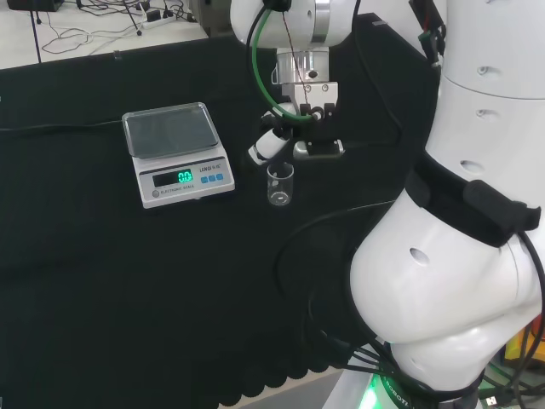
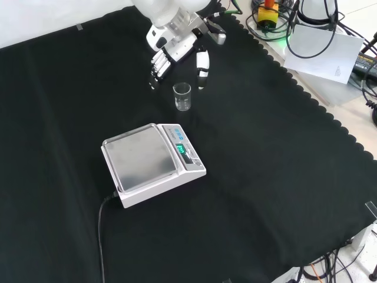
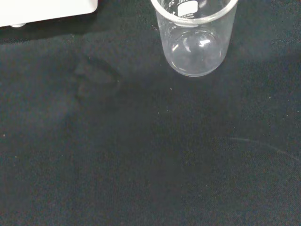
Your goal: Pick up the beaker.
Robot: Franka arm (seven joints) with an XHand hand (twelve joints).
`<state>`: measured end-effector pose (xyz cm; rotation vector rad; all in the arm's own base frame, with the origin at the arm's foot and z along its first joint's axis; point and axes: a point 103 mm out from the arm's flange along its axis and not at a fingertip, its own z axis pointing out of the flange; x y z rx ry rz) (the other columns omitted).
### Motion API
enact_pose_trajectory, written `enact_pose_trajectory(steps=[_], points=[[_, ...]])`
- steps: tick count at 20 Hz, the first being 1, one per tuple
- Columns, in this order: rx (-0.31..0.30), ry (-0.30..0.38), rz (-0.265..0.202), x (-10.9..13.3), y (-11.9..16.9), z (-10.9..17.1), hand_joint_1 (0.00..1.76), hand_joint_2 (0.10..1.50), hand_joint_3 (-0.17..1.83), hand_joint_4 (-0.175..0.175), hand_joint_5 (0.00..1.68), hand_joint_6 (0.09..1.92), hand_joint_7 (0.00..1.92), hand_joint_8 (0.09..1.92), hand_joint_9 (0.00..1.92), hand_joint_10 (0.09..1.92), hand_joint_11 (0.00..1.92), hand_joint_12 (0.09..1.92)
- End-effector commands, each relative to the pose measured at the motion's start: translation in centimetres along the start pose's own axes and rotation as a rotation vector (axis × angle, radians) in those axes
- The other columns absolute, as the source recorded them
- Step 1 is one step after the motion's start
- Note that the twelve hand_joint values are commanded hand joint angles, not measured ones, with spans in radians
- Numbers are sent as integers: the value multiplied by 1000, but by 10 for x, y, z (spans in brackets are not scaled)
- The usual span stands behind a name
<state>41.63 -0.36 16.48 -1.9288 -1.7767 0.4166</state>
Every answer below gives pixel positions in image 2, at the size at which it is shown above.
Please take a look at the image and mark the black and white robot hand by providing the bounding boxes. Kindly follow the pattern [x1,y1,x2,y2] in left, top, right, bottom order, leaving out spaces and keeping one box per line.
[146,25,211,90]

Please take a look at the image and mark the small clear glass beaker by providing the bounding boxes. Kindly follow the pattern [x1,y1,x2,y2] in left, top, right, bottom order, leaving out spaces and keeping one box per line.
[172,83,191,112]

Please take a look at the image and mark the yellow stop button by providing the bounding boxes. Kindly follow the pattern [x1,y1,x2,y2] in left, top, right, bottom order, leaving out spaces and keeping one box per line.
[257,0,280,31]

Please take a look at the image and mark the white electronic balance steel pan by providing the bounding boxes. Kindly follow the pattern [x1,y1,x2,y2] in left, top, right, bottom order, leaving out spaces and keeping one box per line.
[101,123,207,209]

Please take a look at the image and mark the black bench cloth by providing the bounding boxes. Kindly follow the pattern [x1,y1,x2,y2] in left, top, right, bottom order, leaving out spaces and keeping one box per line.
[0,5,377,283]

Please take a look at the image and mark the white paper sheet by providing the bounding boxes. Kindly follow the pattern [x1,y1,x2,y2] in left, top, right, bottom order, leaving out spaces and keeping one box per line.
[283,24,365,85]

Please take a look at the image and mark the pale grey board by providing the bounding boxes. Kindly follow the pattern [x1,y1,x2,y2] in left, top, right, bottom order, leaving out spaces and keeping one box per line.
[282,38,377,107]

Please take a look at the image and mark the black power adapter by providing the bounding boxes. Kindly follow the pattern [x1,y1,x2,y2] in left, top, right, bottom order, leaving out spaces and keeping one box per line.
[352,51,377,82]

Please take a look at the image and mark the clear cloth clip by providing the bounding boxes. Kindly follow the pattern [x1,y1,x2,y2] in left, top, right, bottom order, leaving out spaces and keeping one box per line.
[365,201,377,219]

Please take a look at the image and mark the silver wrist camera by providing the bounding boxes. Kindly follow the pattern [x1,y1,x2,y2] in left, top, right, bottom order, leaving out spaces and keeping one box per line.
[193,13,227,45]

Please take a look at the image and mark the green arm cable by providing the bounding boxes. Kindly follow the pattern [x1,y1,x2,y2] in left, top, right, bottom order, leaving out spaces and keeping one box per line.
[216,8,244,17]

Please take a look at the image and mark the black cable loop over paper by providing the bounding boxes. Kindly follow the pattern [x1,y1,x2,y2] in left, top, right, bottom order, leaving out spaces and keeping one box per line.
[285,0,338,59]

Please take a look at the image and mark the black balance power cable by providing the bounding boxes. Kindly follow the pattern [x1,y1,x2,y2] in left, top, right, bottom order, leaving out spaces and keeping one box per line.
[98,191,120,283]

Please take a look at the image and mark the black ribbed cable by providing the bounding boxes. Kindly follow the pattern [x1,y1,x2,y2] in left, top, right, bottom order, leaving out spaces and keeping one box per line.
[365,85,377,127]

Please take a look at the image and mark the orange floor cable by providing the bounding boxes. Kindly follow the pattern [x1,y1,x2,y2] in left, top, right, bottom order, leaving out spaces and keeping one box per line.
[309,263,323,282]

